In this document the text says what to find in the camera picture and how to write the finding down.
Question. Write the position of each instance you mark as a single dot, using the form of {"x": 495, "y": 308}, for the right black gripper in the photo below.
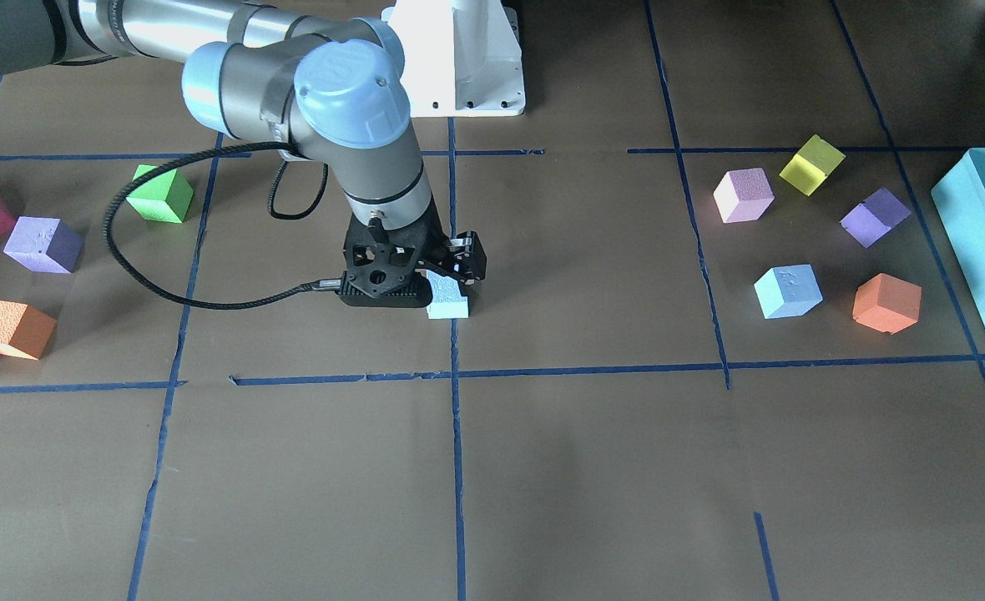
{"x": 465, "y": 258}

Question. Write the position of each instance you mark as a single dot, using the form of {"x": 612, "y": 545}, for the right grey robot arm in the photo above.
{"x": 275, "y": 80}

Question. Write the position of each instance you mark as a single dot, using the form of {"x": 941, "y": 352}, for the purple block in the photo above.
{"x": 876, "y": 216}
{"x": 46, "y": 245}

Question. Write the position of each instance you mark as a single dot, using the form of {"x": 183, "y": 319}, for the orange block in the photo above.
{"x": 24, "y": 330}
{"x": 887, "y": 304}

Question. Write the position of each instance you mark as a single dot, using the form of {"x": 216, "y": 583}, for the yellow block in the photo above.
{"x": 810, "y": 167}

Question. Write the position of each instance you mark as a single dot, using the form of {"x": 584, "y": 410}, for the pink block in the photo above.
{"x": 743, "y": 195}

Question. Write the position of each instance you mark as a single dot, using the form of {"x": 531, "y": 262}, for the green block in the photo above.
{"x": 165, "y": 198}

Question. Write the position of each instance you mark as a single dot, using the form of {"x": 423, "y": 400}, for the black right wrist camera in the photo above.
{"x": 377, "y": 271}

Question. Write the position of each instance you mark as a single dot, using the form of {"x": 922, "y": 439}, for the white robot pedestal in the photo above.
{"x": 463, "y": 59}

